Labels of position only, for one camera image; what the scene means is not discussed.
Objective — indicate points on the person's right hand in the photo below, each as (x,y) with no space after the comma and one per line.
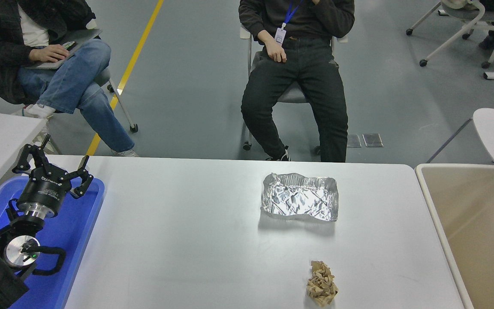
(276,52)
(49,53)

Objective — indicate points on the grey office chair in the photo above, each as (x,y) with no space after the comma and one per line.
(294,95)
(487,16)
(104,77)

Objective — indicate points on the crumpled tan paper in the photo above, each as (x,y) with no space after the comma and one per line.
(322,283)

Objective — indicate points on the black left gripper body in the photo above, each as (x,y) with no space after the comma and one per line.
(43,191)

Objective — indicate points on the grey laptop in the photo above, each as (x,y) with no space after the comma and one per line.
(88,36)

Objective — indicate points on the metal floor outlet cover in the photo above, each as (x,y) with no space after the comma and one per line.
(372,140)
(354,140)

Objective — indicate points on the blue plastic tray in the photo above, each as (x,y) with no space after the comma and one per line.
(75,231)

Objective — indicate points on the large pale bin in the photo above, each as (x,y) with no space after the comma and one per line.
(483,231)

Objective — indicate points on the foil tray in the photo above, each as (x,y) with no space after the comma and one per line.
(300,197)

